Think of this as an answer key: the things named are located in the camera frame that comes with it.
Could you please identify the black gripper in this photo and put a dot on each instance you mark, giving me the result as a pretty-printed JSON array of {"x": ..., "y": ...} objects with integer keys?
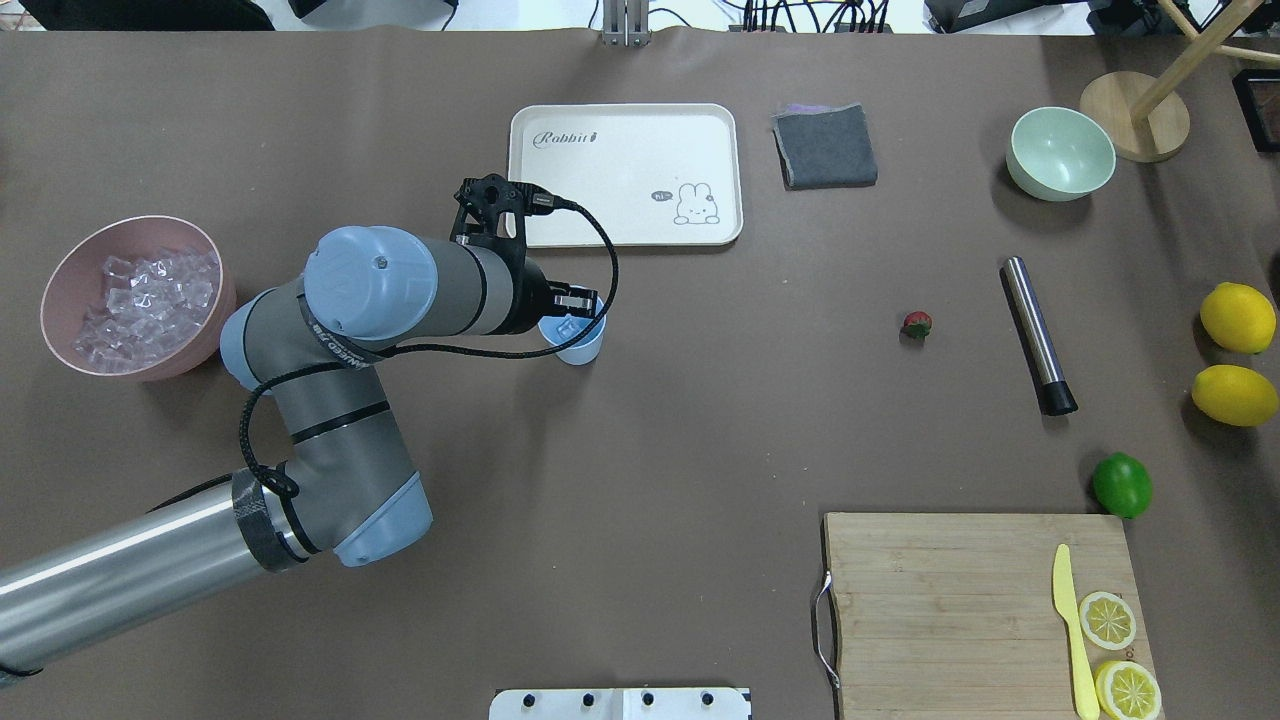
[{"x": 531, "y": 300}]

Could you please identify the ice cube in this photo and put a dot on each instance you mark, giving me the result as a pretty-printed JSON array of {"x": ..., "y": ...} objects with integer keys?
[{"x": 566, "y": 336}]

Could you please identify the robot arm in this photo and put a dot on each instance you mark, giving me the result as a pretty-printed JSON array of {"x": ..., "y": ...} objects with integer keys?
[{"x": 325, "y": 466}]

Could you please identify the light blue plastic cup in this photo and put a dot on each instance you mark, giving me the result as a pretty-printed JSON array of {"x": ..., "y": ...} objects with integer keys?
[{"x": 584, "y": 351}]

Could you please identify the pile of clear ice cubes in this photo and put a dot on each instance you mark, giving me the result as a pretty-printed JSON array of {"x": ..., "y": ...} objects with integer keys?
[{"x": 149, "y": 307}]

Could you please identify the cream rabbit tray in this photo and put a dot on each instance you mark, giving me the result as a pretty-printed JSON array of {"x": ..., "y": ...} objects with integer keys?
[{"x": 663, "y": 174}]

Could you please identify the grey folded cloth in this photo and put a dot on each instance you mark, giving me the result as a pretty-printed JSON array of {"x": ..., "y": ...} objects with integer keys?
[{"x": 822, "y": 148}]

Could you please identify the red strawberry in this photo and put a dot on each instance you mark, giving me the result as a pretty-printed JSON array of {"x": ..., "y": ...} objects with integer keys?
[{"x": 917, "y": 325}]

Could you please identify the pink bowl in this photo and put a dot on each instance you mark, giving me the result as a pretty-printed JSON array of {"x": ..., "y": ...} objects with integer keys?
[{"x": 76, "y": 283}]

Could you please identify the steel muddler black tip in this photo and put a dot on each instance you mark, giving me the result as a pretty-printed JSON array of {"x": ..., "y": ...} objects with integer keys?
[{"x": 1053, "y": 391}]

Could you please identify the mint green bowl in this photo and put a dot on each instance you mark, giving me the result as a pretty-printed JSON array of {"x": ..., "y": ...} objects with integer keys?
[{"x": 1059, "y": 154}]

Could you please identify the yellow plastic knife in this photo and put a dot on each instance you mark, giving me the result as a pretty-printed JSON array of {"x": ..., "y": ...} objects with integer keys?
[{"x": 1084, "y": 697}]

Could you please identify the green lime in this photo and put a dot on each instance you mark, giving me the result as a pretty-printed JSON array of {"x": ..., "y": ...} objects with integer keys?
[{"x": 1123, "y": 486}]

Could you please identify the wooden mug tree stand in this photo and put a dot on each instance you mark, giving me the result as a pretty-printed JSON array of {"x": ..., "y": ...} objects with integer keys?
[{"x": 1143, "y": 116}]

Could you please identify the upper lemon slice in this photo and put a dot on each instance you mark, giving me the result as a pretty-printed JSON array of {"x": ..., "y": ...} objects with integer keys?
[{"x": 1108, "y": 621}]

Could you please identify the lemon slice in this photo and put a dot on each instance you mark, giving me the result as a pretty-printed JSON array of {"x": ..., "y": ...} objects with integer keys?
[
  {"x": 1127, "y": 690},
  {"x": 1108, "y": 621}
]

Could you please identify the upper yellow lemon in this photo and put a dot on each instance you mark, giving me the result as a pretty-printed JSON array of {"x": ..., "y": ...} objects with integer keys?
[{"x": 1239, "y": 318}]

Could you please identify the yellow lemon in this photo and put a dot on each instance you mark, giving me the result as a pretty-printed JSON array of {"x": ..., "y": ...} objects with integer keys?
[
  {"x": 1239, "y": 318},
  {"x": 1234, "y": 395}
]

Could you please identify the lower yellow lemon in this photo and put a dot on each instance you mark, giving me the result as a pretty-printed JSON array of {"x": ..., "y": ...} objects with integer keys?
[{"x": 1234, "y": 395}]

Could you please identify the lower lemon slice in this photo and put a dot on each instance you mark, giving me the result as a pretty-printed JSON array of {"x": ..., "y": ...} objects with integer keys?
[{"x": 1127, "y": 690}]

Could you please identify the dark brown box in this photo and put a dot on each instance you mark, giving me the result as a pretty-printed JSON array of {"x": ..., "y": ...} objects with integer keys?
[{"x": 1257, "y": 91}]

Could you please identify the aluminium frame post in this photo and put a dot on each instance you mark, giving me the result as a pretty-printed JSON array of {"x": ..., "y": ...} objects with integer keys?
[{"x": 625, "y": 23}]

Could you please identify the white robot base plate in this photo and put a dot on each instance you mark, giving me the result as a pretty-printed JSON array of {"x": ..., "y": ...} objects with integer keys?
[{"x": 698, "y": 702}]

